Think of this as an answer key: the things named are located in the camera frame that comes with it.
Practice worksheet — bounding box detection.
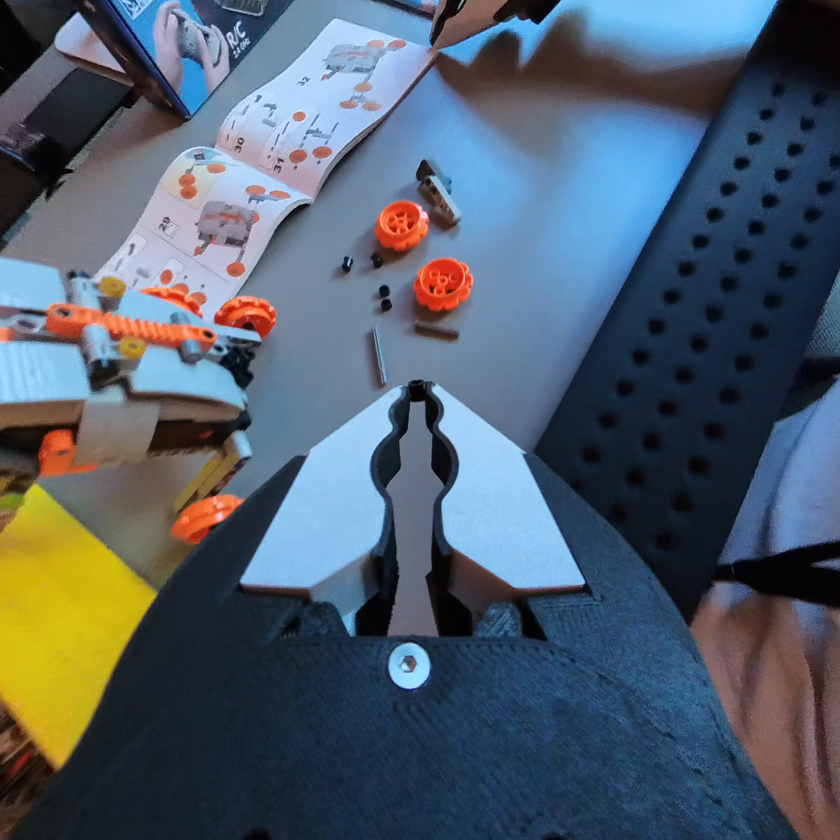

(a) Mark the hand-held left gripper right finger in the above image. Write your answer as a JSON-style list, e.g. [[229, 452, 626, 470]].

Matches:
[[425, 385, 588, 636]]

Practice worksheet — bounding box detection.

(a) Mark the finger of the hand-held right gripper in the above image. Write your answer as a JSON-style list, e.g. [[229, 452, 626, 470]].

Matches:
[[430, 0, 526, 50]]

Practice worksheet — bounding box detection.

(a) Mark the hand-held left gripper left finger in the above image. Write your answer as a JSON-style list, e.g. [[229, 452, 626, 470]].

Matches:
[[239, 386, 412, 637]]

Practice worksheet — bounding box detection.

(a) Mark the orange toothed wheel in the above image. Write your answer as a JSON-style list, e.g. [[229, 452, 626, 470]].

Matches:
[[375, 200, 431, 252], [413, 257, 475, 312]]

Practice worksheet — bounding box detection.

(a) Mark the yellow plastic parts bin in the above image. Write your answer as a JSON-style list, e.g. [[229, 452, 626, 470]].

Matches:
[[0, 484, 158, 769]]

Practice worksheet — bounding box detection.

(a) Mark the grey beam assembly blue pin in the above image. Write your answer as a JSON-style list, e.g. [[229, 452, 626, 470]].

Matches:
[[416, 159, 462, 228]]

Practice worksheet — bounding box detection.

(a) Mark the open instruction booklet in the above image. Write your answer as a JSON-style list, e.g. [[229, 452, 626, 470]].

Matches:
[[95, 18, 441, 309]]

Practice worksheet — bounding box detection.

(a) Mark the grey orange toy robot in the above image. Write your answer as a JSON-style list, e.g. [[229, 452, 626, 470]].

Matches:
[[0, 257, 277, 546]]

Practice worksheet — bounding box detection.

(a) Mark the blue robot kit box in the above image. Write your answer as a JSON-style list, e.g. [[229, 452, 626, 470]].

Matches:
[[72, 0, 296, 120]]

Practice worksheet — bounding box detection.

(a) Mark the black perforated chair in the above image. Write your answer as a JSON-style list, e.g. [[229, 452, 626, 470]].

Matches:
[[535, 0, 840, 621]]

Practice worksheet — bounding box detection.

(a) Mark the tan wooden board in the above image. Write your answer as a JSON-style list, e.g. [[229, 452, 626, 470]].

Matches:
[[54, 13, 142, 89]]

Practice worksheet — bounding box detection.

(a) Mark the black flat case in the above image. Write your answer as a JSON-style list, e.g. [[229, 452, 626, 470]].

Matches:
[[0, 66, 135, 237]]

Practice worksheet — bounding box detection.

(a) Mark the small black box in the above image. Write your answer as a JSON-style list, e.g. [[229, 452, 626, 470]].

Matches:
[[0, 128, 67, 175]]

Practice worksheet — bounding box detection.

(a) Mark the black strap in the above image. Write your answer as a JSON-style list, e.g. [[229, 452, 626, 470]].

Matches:
[[712, 541, 840, 601]]

